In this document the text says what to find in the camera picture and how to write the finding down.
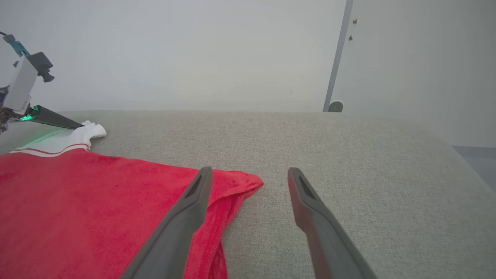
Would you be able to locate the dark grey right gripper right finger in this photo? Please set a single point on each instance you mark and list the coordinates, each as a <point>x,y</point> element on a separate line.
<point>325,240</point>

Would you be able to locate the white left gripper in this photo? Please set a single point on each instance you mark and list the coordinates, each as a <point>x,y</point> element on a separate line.
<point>21,85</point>

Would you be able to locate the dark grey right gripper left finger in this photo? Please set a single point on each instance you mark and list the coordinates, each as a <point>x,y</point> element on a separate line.
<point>178,232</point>

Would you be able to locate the red white basketball jersey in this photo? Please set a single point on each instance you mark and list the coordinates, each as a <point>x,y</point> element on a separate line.
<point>77,209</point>

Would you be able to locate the grey fabric sofa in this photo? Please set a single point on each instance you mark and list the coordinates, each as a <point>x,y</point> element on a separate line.
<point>368,193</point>

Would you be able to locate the white partition panel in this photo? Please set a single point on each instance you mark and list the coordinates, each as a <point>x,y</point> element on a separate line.
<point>418,69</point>

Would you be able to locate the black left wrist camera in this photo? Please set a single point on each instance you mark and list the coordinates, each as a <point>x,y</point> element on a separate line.
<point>42,64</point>

